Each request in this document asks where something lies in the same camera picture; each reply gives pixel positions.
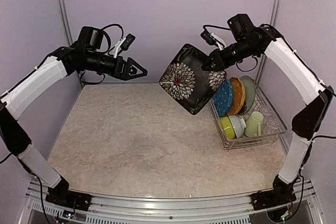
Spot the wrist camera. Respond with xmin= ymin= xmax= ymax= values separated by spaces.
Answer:
xmin=108 ymin=34 xmax=136 ymax=58
xmin=200 ymin=25 xmax=229 ymax=50

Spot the orange polka dot plate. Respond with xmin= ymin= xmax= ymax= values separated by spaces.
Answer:
xmin=227 ymin=77 xmax=246 ymax=115

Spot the clear glass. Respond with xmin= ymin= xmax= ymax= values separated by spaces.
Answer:
xmin=259 ymin=105 xmax=274 ymax=118
xmin=263 ymin=118 xmax=279 ymax=135

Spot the metal wire dish rack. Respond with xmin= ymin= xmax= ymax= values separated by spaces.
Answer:
xmin=209 ymin=76 xmax=287 ymax=150

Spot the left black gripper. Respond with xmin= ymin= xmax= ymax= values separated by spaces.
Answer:
xmin=85 ymin=50 xmax=148 ymax=80

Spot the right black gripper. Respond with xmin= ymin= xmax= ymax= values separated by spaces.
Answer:
xmin=202 ymin=37 xmax=259 ymax=70

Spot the left vertical aluminium post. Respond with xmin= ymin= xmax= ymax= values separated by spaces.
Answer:
xmin=57 ymin=0 xmax=73 ymax=46

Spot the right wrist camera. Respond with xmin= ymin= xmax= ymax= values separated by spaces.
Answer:
xmin=200 ymin=25 xmax=229 ymax=50

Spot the clear glass far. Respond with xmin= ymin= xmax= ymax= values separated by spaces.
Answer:
xmin=259 ymin=105 xmax=274 ymax=118

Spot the light green floral plate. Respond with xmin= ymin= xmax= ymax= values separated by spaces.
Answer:
xmin=238 ymin=76 xmax=256 ymax=114

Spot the right vertical aluminium post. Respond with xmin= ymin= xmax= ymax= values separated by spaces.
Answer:
xmin=256 ymin=0 xmax=281 ymax=84

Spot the clear glass near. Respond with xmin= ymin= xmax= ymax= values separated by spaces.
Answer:
xmin=263 ymin=118 xmax=279 ymax=135

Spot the white patterned bowl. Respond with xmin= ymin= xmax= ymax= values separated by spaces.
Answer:
xmin=228 ymin=115 xmax=246 ymax=138

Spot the blue polka dot plate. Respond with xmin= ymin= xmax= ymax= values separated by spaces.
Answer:
xmin=213 ymin=80 xmax=233 ymax=117

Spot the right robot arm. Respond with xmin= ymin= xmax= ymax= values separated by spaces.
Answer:
xmin=202 ymin=14 xmax=335 ymax=205

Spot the aluminium front frame rail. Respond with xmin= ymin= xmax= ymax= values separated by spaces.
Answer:
xmin=18 ymin=179 xmax=325 ymax=224

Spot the pale green mug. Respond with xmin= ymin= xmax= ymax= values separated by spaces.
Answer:
xmin=244 ymin=111 xmax=264 ymax=137

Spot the black square floral plate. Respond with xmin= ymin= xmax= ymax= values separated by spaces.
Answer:
xmin=159 ymin=44 xmax=227 ymax=115

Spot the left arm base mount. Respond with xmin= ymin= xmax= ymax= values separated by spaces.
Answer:
xmin=46 ymin=191 xmax=92 ymax=211

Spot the vertical aluminium post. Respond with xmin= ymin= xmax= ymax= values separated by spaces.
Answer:
xmin=57 ymin=0 xmax=73 ymax=46
xmin=256 ymin=0 xmax=281 ymax=84

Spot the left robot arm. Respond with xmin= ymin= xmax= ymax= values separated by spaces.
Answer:
xmin=1 ymin=26 xmax=148 ymax=207

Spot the yellow-green bowl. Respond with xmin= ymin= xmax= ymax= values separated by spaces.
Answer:
xmin=219 ymin=116 xmax=235 ymax=139

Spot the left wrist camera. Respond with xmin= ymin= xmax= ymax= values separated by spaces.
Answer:
xmin=108 ymin=34 xmax=136 ymax=58

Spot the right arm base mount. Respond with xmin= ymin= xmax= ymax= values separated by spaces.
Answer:
xmin=250 ymin=190 xmax=297 ymax=211

